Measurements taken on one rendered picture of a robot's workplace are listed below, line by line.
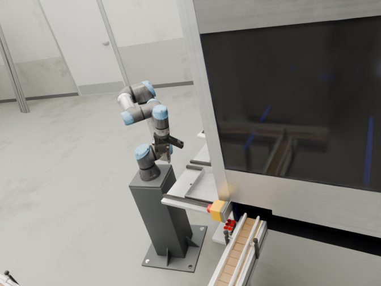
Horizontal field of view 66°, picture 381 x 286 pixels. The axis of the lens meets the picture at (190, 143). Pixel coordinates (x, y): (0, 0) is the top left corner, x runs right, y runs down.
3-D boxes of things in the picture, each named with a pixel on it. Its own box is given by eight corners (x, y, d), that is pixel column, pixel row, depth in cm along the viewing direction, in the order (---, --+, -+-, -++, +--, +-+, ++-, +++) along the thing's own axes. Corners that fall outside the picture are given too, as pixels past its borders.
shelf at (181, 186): (274, 145, 198) (274, 143, 197) (238, 222, 149) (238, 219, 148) (211, 139, 222) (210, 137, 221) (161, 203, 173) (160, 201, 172)
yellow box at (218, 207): (231, 212, 143) (228, 201, 139) (225, 223, 138) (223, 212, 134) (216, 209, 146) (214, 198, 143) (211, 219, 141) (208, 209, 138)
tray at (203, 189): (257, 180, 170) (256, 175, 168) (241, 212, 152) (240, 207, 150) (204, 171, 187) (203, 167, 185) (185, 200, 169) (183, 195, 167)
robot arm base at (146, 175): (136, 181, 209) (132, 169, 204) (145, 167, 221) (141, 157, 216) (156, 181, 204) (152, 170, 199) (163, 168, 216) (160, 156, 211)
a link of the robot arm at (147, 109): (138, 101, 159) (143, 111, 150) (157, 95, 161) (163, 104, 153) (142, 114, 164) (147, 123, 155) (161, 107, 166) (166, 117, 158)
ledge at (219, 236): (248, 227, 145) (248, 225, 144) (239, 249, 136) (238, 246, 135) (222, 221, 152) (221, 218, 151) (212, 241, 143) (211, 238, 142)
